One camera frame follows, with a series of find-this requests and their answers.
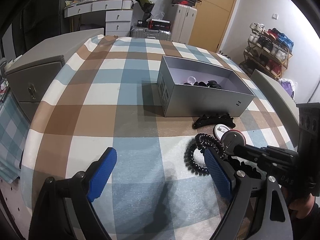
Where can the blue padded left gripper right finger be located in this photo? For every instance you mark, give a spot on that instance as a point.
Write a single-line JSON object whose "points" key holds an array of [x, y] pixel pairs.
{"points": [[271, 218]]}

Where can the plaid bed blanket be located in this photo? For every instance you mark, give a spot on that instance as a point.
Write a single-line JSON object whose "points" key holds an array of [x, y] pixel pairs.
{"points": [[106, 96]]}

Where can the silver flat suitcase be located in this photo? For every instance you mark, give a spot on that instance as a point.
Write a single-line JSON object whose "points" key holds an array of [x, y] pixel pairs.
{"points": [[142, 32]]}

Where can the wooden door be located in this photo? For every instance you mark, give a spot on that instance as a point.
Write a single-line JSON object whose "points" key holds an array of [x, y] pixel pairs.
{"points": [[211, 22]]}

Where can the silver cardboard box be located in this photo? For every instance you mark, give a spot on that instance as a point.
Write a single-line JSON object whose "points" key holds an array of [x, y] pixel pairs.
{"points": [[179, 100]]}

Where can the black hair accessories pile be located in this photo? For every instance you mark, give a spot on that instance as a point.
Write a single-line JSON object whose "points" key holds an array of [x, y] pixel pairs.
{"points": [[191, 81]]}

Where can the black hair claw clip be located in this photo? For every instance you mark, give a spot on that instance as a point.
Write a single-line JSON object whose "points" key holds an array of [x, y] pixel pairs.
{"points": [[215, 119]]}

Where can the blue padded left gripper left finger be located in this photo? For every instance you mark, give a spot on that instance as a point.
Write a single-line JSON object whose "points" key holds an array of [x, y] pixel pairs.
{"points": [[51, 219]]}

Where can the round compact mirror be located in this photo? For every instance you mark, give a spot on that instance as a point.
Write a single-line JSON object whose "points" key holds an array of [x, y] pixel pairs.
{"points": [[219, 130]]}

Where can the person's right hand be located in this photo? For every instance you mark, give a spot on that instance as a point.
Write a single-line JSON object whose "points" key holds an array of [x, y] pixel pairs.
{"points": [[305, 207]]}

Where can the wooden shoe rack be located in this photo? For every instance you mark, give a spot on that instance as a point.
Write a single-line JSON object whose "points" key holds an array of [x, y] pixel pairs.
{"points": [[268, 51]]}

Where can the white dressing desk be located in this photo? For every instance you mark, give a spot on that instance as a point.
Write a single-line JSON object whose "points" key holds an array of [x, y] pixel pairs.
{"points": [[116, 15]]}

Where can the black red box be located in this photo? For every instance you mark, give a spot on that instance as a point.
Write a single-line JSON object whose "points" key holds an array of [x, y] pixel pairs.
{"points": [[155, 24]]}

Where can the grey bedside cabinet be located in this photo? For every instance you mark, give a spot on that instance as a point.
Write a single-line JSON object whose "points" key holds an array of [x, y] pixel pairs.
{"points": [[30, 75]]}

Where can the white upright suitcase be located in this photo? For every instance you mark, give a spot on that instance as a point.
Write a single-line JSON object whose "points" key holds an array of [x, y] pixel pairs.
{"points": [[182, 19]]}

